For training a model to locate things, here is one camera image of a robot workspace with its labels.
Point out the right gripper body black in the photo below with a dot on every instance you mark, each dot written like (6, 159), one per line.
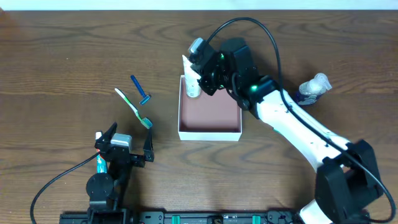
(206, 78)

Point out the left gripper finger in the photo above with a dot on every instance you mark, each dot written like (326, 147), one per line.
(148, 147)
(108, 135)

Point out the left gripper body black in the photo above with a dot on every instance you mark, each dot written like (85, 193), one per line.
(130, 157)

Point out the white conditioner tube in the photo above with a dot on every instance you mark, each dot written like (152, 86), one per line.
(193, 89)

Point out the clear pump soap bottle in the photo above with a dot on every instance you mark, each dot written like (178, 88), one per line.
(310, 91)

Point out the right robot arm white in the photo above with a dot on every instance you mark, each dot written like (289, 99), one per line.
(347, 175)

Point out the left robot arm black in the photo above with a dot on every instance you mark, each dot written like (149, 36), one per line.
(106, 188)

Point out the teal toothpaste tube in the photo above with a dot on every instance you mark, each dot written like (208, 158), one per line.
(101, 164)

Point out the green white toothbrush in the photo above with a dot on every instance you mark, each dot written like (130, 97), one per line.
(146, 122)

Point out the white box pink interior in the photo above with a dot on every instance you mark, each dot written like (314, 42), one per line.
(208, 118)

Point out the blue disposable razor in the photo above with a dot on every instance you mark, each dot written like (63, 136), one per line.
(145, 97)

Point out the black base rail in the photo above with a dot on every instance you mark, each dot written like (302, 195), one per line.
(124, 216)

